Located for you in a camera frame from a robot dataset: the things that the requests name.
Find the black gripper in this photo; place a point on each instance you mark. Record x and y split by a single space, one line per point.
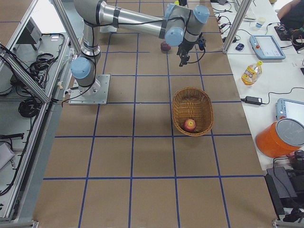
186 46

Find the dark red apple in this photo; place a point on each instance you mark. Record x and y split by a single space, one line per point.
165 47

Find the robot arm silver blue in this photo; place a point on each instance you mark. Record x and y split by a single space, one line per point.
181 27

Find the brown wicker basket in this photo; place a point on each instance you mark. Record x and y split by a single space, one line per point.
192 103

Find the orange juice bottle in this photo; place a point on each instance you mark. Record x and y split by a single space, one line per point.
252 73

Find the black power adapter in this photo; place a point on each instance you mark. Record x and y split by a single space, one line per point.
252 100

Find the far teach pendant blue grey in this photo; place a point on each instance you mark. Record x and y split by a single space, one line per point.
266 47

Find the teach pendant blue grey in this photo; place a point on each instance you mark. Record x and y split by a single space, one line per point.
292 109
266 47

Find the white paper cup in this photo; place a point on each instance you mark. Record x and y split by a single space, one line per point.
260 22

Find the near teach pendant blue grey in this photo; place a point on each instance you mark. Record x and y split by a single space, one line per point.
292 109

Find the orange bucket grey lid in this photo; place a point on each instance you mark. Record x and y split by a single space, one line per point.
281 138

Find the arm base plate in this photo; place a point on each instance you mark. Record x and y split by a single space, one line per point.
108 29
97 94

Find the aluminium frame post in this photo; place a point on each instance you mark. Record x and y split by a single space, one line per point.
236 24

